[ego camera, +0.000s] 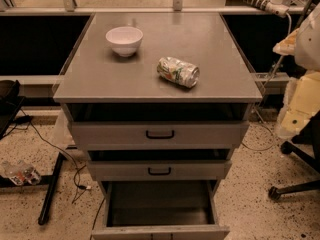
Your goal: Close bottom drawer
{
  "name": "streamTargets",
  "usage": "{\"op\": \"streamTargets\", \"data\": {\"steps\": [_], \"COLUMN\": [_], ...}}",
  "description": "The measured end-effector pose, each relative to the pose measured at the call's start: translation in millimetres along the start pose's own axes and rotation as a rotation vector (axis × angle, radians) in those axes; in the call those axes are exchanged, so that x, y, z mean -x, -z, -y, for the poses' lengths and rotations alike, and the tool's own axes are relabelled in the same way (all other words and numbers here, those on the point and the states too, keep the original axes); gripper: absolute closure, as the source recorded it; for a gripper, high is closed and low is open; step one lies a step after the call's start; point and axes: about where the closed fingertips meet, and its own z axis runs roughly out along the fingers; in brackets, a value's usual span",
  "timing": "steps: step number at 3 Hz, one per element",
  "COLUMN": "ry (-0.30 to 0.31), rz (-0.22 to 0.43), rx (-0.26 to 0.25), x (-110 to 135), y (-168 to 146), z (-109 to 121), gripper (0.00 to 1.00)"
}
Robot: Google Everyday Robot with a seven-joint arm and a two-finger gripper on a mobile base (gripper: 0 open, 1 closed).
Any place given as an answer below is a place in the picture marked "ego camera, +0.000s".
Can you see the grey drawer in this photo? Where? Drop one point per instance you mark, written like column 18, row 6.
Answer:
column 98, row 126
column 153, row 165
column 159, row 210

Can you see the grey drawer cabinet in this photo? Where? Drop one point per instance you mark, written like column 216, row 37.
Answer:
column 96, row 74

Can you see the black chair at left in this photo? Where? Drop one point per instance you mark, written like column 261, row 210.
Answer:
column 10, row 103

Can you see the white power strip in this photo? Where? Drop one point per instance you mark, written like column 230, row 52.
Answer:
column 275, row 7

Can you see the black office chair base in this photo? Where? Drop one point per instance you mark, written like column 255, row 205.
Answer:
column 304, row 178

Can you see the crumpled plastic bottle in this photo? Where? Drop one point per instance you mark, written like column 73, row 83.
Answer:
column 21, row 173

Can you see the grey top drawer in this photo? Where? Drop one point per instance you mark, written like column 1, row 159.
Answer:
column 98, row 126

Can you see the black floor stand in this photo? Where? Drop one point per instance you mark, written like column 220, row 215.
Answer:
column 50, row 181

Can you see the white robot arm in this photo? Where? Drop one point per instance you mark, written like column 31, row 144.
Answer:
column 302, row 96

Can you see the grey middle drawer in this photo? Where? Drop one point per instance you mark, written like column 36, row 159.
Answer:
column 153, row 165

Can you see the white ceramic bowl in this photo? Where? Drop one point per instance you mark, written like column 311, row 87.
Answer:
column 125, row 40

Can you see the grey bottom drawer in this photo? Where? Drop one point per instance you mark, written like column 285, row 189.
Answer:
column 159, row 210

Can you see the crushed soda can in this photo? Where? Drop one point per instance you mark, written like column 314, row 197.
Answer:
column 178, row 71

